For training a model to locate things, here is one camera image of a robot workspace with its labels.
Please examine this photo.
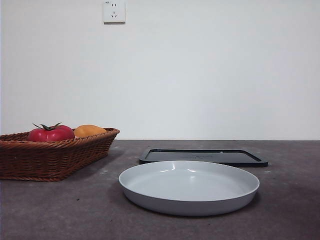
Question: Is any red tomato with green stem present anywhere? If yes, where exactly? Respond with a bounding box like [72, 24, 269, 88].
[27, 121, 76, 142]

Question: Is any grey round plate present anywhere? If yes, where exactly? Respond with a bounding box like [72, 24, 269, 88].
[118, 160, 261, 217]

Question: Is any orange round fruit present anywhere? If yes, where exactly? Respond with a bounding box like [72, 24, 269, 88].
[73, 124, 108, 138]

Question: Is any dark rectangular tray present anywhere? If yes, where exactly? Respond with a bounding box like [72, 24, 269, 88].
[138, 147, 269, 168]

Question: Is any brown wicker basket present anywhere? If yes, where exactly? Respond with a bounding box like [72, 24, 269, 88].
[0, 127, 121, 182]

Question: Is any white wall socket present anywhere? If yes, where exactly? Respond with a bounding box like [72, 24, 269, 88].
[103, 0, 126, 25]

